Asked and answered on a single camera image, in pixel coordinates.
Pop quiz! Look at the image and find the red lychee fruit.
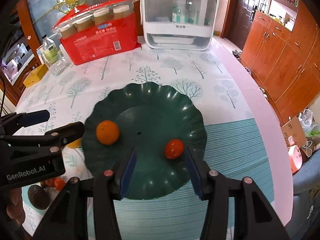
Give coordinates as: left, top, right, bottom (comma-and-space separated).
54, 177, 66, 192
44, 178, 55, 187

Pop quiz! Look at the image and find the tree print tablecloth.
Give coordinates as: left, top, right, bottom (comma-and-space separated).
16, 41, 293, 239

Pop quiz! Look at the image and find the yellow grapefruit with sticker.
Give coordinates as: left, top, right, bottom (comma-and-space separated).
66, 138, 82, 149

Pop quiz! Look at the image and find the cardboard box on floor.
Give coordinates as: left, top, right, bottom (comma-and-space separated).
281, 116, 306, 148

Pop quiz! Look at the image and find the small red tomato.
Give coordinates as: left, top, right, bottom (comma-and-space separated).
164, 139, 184, 159

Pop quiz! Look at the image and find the orange wooden cabinet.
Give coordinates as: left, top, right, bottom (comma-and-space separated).
240, 1, 319, 125

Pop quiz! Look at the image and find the person's left hand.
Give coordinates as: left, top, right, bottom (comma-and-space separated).
7, 188, 25, 225

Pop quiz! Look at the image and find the dark green scalloped plate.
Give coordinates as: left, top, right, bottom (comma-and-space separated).
82, 82, 207, 200

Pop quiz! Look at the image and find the yellow cardboard box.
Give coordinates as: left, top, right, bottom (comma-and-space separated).
23, 64, 48, 88

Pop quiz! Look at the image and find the ribbed clear drinking glass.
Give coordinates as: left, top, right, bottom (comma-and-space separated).
49, 56, 69, 76

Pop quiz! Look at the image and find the red paper cup package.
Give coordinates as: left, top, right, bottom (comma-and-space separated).
53, 0, 141, 65

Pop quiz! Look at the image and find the white plastic storage cabinet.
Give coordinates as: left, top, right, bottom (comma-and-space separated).
140, 0, 220, 51

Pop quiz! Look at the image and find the clear plastic bottle green label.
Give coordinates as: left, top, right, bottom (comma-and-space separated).
42, 35, 59, 66

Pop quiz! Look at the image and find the large orange mandarin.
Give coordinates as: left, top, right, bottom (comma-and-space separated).
95, 120, 120, 145

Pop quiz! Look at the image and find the dark brown avocado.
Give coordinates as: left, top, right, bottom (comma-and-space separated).
28, 185, 50, 210

